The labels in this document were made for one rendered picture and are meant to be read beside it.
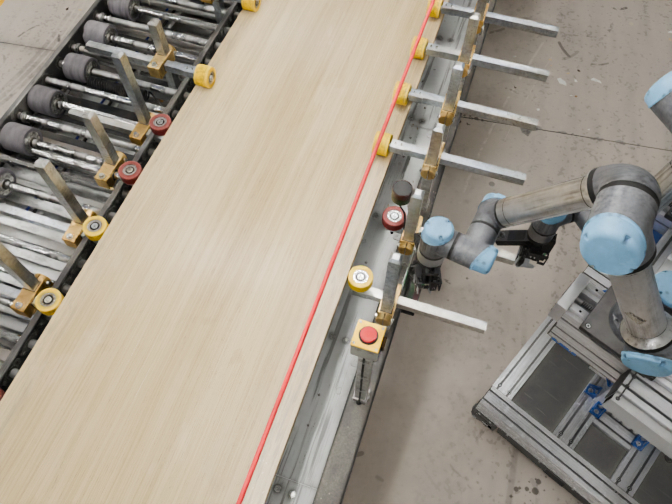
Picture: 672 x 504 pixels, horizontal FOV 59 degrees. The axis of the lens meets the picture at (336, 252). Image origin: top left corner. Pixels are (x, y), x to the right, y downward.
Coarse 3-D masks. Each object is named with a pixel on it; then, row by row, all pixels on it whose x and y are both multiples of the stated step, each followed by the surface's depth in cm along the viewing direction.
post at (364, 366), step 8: (360, 360) 152; (368, 360) 151; (360, 368) 158; (368, 368) 156; (360, 376) 164; (368, 376) 162; (360, 384) 168; (368, 384) 174; (360, 392) 175; (368, 392) 184; (360, 400) 183
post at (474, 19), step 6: (474, 12) 204; (474, 18) 203; (468, 24) 205; (474, 24) 205; (468, 30) 208; (474, 30) 207; (468, 36) 210; (474, 36) 209; (468, 42) 212; (462, 48) 215; (468, 48) 214; (462, 54) 217; (468, 54) 216; (462, 60) 219; (468, 60) 218; (462, 78) 226; (462, 84) 229
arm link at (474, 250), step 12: (468, 228) 151; (480, 228) 148; (492, 228) 148; (456, 240) 146; (468, 240) 146; (480, 240) 146; (492, 240) 148; (456, 252) 146; (468, 252) 145; (480, 252) 145; (492, 252) 145; (468, 264) 146; (480, 264) 145; (492, 264) 145
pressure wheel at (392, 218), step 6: (384, 210) 196; (390, 210) 196; (396, 210) 196; (384, 216) 194; (390, 216) 195; (396, 216) 194; (402, 216) 194; (384, 222) 194; (390, 222) 193; (396, 222) 193; (402, 222) 193; (390, 228) 195; (396, 228) 194
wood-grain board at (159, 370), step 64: (320, 0) 248; (384, 0) 248; (448, 0) 248; (256, 64) 230; (320, 64) 230; (384, 64) 230; (192, 128) 214; (256, 128) 214; (320, 128) 214; (192, 192) 200; (256, 192) 200; (320, 192) 200; (128, 256) 188; (192, 256) 188; (256, 256) 188; (320, 256) 188; (64, 320) 178; (128, 320) 177; (192, 320) 177; (256, 320) 177; (320, 320) 177; (64, 384) 168; (128, 384) 168; (192, 384) 168; (256, 384) 168; (0, 448) 159; (64, 448) 159; (128, 448) 159; (192, 448) 159; (256, 448) 159
